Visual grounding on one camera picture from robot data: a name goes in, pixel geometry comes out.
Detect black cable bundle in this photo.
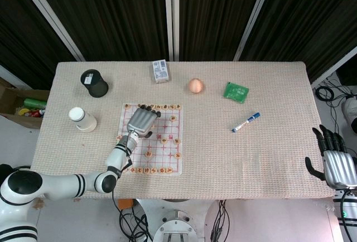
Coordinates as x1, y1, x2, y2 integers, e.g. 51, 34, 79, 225
210, 199, 231, 242
111, 182, 153, 242

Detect blue white marker pen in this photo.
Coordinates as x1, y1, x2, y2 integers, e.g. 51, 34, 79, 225
231, 112, 262, 133

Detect Chinese chess board mat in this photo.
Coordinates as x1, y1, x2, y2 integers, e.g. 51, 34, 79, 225
115, 102, 184, 176

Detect black floor cables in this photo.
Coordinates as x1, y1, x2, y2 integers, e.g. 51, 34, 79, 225
314, 76, 357, 148

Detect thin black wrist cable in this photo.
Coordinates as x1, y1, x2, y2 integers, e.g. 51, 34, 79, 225
119, 141, 133, 175

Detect brown cardboard box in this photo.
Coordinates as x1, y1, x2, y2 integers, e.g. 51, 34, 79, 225
0, 77, 50, 130

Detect beige woven tablecloth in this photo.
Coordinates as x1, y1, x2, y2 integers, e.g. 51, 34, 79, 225
30, 61, 335, 200

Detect orange block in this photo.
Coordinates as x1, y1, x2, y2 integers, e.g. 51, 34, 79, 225
117, 199, 133, 211

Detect brown egg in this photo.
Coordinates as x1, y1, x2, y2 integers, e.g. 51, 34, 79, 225
188, 78, 205, 94

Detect white rounded device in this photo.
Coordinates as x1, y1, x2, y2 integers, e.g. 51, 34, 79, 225
341, 95, 357, 134

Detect white robot torso base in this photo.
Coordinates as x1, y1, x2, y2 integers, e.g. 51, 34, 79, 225
136, 199, 213, 242

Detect white paper cup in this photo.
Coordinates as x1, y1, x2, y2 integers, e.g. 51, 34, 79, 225
68, 107, 98, 134

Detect green foil packet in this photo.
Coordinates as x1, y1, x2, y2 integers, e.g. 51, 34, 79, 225
223, 81, 249, 104

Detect white frame post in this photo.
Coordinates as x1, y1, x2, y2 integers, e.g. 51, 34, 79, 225
163, 0, 181, 61
233, 0, 277, 61
13, 0, 86, 62
310, 46, 357, 90

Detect small blue white card box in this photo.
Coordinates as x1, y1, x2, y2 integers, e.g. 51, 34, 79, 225
152, 60, 171, 84

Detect dark pleated curtain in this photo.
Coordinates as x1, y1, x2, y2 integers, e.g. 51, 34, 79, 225
0, 0, 78, 91
239, 0, 357, 84
178, 0, 269, 62
29, 0, 171, 62

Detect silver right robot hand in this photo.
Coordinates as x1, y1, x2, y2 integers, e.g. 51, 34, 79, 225
305, 124, 357, 190

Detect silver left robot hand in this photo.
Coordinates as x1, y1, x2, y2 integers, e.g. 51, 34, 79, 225
127, 104, 162, 138

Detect green plastic bottle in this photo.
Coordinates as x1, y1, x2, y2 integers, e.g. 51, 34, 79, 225
23, 98, 47, 108

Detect black cylindrical cup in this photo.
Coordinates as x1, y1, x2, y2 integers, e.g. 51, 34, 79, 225
80, 69, 109, 99

